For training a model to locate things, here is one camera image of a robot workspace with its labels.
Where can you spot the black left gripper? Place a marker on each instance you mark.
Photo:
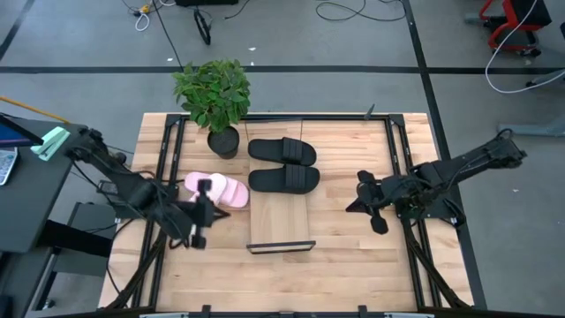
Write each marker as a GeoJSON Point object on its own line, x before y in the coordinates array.
{"type": "Point", "coordinates": [194, 221]}

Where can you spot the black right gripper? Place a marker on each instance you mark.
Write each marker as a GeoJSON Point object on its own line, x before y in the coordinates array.
{"type": "Point", "coordinates": [379, 192]}

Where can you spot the pink slide sandal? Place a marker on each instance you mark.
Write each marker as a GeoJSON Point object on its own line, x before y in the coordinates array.
{"type": "Point", "coordinates": [218, 187]}
{"type": "Point", "coordinates": [238, 196]}

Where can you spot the black slide sandal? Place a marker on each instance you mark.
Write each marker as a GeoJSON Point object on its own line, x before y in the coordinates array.
{"type": "Point", "coordinates": [282, 151]}
{"type": "Point", "coordinates": [282, 179]}

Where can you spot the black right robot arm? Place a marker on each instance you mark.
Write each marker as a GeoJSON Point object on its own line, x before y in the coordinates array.
{"type": "Point", "coordinates": [463, 163]}

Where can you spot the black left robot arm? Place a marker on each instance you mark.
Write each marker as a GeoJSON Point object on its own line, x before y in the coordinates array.
{"type": "Point", "coordinates": [132, 190]}

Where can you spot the black-framed wooden shelf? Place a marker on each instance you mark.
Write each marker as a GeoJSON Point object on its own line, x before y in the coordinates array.
{"type": "Point", "coordinates": [278, 221]}

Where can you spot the black power adapter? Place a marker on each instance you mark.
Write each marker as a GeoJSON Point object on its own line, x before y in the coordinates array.
{"type": "Point", "coordinates": [103, 187]}

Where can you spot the green potted plant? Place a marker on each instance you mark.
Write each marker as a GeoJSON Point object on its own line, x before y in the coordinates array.
{"type": "Point", "coordinates": [214, 95]}

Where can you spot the black computer box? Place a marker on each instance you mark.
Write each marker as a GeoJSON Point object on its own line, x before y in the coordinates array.
{"type": "Point", "coordinates": [88, 221]}

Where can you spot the black side desk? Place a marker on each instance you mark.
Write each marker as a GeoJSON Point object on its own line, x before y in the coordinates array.
{"type": "Point", "coordinates": [39, 199]}

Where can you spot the grey table base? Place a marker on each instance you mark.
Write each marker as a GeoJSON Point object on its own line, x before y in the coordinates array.
{"type": "Point", "coordinates": [529, 129]}

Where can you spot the mint green stapler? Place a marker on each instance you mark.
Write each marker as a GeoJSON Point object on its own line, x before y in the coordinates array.
{"type": "Point", "coordinates": [50, 143]}

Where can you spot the white calculator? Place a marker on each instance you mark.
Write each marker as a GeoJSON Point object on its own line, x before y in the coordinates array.
{"type": "Point", "coordinates": [6, 165]}

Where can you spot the black monitor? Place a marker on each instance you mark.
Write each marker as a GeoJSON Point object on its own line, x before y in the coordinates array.
{"type": "Point", "coordinates": [13, 134]}

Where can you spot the red cart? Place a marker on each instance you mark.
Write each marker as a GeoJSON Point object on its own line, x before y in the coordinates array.
{"type": "Point", "coordinates": [512, 17]}

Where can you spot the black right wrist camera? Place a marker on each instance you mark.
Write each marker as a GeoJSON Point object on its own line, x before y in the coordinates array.
{"type": "Point", "coordinates": [366, 176]}

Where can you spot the small black bracket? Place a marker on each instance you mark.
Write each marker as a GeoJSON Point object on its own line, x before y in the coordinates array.
{"type": "Point", "coordinates": [370, 114]}

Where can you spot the black aluminium rig frame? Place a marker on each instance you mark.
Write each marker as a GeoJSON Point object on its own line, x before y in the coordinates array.
{"type": "Point", "coordinates": [335, 117]}

